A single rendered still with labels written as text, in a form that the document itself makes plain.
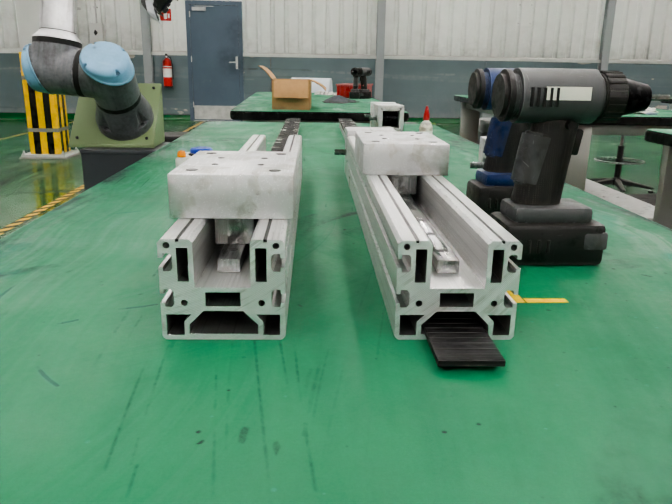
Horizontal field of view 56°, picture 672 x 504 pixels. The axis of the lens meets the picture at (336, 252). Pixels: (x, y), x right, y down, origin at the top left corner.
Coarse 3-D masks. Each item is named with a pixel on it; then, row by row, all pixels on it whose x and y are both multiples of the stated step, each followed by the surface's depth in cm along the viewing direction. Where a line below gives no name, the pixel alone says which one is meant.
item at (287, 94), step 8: (272, 80) 328; (280, 80) 328; (288, 80) 328; (296, 80) 328; (304, 80) 328; (312, 80) 334; (272, 88) 329; (280, 88) 327; (288, 88) 327; (296, 88) 327; (304, 88) 327; (272, 96) 330; (280, 96) 327; (288, 96) 327; (296, 96) 327; (304, 96) 327; (272, 104) 331; (280, 104) 332; (288, 104) 332; (296, 104) 332; (304, 104) 332
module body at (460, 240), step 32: (352, 160) 110; (352, 192) 109; (384, 192) 70; (416, 192) 86; (448, 192) 70; (384, 224) 60; (416, 224) 56; (448, 224) 66; (480, 224) 56; (384, 256) 60; (416, 256) 56; (448, 256) 56; (480, 256) 53; (384, 288) 60; (416, 288) 52; (448, 288) 52; (480, 288) 52; (512, 288) 52; (416, 320) 53; (480, 320) 55; (512, 320) 53
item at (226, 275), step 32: (192, 224) 54; (288, 224) 58; (160, 256) 50; (192, 256) 50; (224, 256) 55; (256, 256) 52; (288, 256) 58; (160, 288) 51; (192, 288) 51; (224, 288) 51; (256, 288) 51; (288, 288) 59; (192, 320) 52; (224, 320) 55; (256, 320) 52
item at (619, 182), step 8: (168, 136) 413; (176, 136) 413; (600, 160) 549; (608, 160) 555; (616, 160) 554; (640, 160) 557; (616, 168) 556; (616, 176) 558; (616, 184) 550; (624, 184) 556; (632, 184) 553; (640, 184) 551; (648, 192) 549
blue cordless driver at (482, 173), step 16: (480, 80) 91; (480, 96) 91; (496, 128) 94; (512, 128) 94; (528, 128) 95; (496, 144) 95; (512, 144) 94; (496, 160) 95; (512, 160) 95; (480, 176) 97; (496, 176) 95; (480, 192) 94; (496, 192) 94; (496, 208) 95
